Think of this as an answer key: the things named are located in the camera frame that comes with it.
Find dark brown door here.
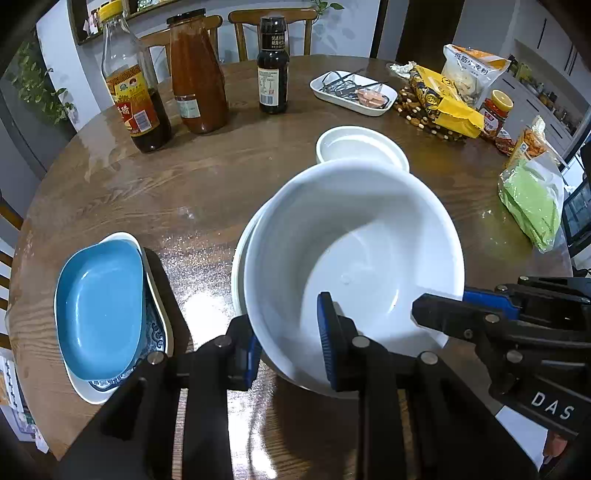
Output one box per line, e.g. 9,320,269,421
376,0,462,65

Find dark soy sauce bottle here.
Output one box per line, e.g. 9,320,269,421
257,16,290,114

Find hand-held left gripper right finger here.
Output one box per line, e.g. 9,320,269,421
317,292,539,480

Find red sauce glass bottle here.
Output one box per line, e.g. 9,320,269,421
166,8,229,134

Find yellow capped vinegar bottle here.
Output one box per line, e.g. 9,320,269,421
99,0,172,154

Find yellow snack bag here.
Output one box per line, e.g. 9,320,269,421
409,65,485,139

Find bundle of black clips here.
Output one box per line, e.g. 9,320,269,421
321,69,366,100

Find white rectangular dish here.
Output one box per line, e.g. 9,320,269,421
309,70,399,116

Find orange snack bag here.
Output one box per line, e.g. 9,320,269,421
505,115,555,171

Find pink packet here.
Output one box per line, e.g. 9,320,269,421
355,89,391,110

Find large blue patterned square plate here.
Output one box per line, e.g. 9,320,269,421
53,232,175,406

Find large white bowl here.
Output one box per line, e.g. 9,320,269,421
231,196,278,324

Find wooden chair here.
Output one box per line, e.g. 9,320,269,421
0,194,25,324
139,15,225,84
228,8,319,63

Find small white bowl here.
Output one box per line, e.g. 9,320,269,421
316,126,411,174

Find pile of boxes and papers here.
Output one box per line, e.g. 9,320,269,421
0,351,49,455

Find long trailing green plant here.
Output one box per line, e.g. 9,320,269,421
9,41,77,125

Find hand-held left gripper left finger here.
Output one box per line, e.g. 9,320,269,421
58,315,264,480

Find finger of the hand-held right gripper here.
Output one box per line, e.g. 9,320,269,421
464,276,591,325
412,294,526,366

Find person's right hand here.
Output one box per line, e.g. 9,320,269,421
544,438,570,472

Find chili sauce jar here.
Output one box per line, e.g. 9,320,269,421
479,90,516,155

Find wooden beaded trivet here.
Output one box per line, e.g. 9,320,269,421
392,85,467,144

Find green powder bag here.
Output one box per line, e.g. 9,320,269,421
498,154,566,252

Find small trailing green plant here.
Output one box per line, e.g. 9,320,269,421
309,0,345,51

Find white kitchen cabinets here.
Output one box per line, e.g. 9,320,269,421
501,28,591,153

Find white flour bag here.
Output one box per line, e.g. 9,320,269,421
441,44,512,109

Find medium white bowl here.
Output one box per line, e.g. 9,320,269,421
243,159,465,398

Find wooden wall shelf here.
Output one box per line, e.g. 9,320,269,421
67,0,151,46

